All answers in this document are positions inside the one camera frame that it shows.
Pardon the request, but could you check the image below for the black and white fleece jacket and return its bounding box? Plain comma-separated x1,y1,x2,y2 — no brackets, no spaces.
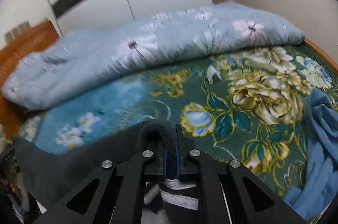
13,119,199,223

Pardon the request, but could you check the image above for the floral green bed blanket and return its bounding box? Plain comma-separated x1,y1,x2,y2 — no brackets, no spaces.
19,45,337,196

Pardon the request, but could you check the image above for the blue fleece garment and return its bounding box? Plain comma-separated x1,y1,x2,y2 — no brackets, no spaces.
283,88,337,221

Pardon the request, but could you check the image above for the white plastic clip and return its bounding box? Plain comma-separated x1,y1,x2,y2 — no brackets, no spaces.
206,65,222,85

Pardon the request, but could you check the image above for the light blue floral quilt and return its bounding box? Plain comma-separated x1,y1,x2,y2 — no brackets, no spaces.
2,1,305,110

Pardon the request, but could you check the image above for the wooden bed frame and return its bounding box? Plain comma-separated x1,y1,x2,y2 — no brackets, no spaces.
0,20,59,140

